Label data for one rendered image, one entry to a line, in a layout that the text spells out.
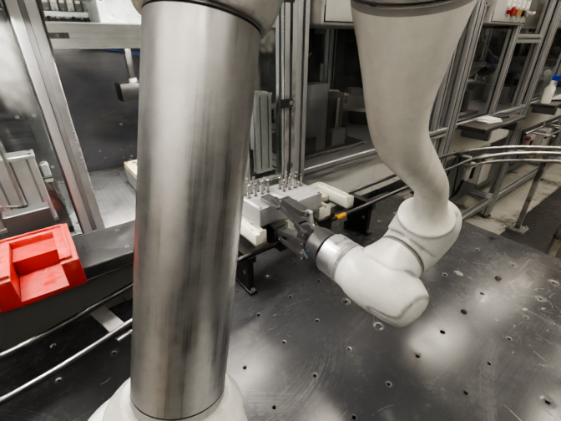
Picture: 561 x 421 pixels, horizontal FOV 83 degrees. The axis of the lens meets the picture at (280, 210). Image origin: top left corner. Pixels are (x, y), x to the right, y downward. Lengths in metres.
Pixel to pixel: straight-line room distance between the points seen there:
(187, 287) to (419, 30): 0.28
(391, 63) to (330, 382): 0.62
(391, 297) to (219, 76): 0.44
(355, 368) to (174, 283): 0.56
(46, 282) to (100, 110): 0.67
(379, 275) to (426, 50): 0.39
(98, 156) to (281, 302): 0.79
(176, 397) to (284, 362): 0.44
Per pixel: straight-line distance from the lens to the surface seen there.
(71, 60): 1.21
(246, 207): 0.82
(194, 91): 0.27
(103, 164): 1.27
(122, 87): 0.98
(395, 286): 0.58
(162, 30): 0.29
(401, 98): 0.33
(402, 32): 0.29
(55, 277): 0.73
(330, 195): 1.03
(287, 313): 0.87
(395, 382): 0.78
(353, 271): 0.60
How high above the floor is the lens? 1.31
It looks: 28 degrees down
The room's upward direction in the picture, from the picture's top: straight up
